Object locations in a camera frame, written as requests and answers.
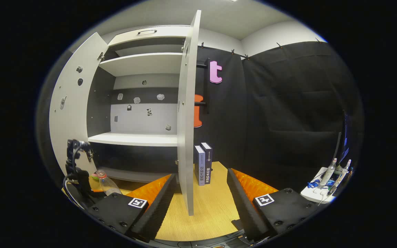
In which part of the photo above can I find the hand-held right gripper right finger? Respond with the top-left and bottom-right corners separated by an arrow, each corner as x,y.
227,168 -> 319,241

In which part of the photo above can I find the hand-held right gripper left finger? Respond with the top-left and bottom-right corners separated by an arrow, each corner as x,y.
88,173 -> 177,241

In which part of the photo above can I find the clear plastic water bottle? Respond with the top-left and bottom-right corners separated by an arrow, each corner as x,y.
97,170 -> 122,197

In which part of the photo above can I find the white cabinet door phone sticker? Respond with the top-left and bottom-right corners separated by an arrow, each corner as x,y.
49,32 -> 109,179

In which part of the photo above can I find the white cabinet door black cat sticker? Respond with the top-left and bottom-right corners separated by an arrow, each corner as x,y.
177,10 -> 202,216

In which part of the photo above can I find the dark purple book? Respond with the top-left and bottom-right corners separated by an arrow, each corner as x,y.
201,142 -> 213,185

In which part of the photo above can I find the light purple book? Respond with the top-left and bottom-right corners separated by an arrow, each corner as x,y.
194,145 -> 206,186

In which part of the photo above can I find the tall clear bottle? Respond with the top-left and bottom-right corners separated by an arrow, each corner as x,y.
319,158 -> 337,188

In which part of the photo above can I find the black backdrop cloth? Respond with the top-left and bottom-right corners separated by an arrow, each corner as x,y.
35,41 -> 364,200

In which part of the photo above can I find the slim clear bottle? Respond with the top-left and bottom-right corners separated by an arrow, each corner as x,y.
336,159 -> 352,186

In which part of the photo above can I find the white and grey cabinet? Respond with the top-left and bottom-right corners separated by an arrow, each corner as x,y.
86,25 -> 190,183

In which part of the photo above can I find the black cabinet door handle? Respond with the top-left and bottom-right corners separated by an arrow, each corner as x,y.
196,58 -> 211,114

